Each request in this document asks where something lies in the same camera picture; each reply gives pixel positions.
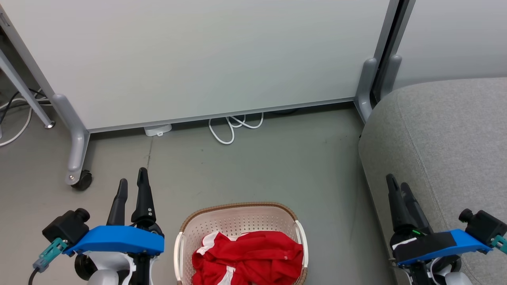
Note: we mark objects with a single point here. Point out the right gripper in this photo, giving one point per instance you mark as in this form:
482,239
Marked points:
420,273

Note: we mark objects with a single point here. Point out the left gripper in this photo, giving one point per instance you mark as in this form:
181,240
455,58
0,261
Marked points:
115,269

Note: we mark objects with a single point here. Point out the red and white jersey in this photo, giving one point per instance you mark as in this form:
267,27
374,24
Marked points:
253,257

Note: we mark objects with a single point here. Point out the grey fabric sofa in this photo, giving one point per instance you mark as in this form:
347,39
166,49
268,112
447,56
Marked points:
447,150

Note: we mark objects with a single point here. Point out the black caster wheel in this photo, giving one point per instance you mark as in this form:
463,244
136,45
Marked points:
83,181

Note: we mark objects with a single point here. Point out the white power adapter under panel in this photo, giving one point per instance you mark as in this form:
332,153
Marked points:
158,129

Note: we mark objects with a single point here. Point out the grey partition leg with caster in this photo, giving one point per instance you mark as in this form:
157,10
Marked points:
77,142

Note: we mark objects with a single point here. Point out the cream laundry basket brown rim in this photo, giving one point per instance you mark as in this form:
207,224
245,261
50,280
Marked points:
233,221

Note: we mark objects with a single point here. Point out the grey metal table leg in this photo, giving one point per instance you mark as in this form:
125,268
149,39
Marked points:
23,89

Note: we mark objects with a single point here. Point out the wide white partition panel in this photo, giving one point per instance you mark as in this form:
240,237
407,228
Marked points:
198,59

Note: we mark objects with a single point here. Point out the narrow white partition panel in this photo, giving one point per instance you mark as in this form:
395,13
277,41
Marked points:
455,39

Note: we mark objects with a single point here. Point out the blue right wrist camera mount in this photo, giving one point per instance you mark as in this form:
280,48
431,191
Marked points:
439,243

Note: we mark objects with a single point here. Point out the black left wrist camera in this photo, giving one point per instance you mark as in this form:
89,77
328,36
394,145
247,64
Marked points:
67,227

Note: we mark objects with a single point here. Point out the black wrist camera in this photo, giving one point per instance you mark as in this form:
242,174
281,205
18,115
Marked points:
67,227
485,225

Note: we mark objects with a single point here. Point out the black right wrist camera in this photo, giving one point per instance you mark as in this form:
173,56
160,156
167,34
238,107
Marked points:
485,225

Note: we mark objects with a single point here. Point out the teal left camera connector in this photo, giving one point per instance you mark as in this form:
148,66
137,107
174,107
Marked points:
49,253

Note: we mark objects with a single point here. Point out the teal camera connector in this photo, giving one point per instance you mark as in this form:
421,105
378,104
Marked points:
501,242
49,253

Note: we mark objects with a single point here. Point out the teal right camera connector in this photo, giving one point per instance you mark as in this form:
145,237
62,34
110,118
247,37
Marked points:
501,242

